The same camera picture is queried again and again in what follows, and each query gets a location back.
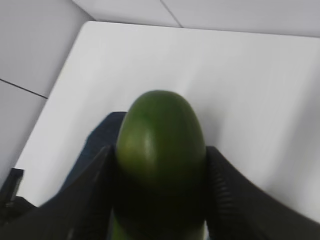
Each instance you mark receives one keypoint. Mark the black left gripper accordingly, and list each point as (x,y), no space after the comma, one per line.
(11,205)

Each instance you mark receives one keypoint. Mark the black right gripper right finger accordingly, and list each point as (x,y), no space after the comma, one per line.
(236,209)

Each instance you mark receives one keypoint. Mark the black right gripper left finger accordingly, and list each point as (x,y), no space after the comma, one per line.
(81,211)

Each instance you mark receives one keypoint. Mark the green cucumber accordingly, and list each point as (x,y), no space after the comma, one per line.
(161,161)

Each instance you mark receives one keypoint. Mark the navy blue lunch bag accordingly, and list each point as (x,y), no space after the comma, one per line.
(104,135)

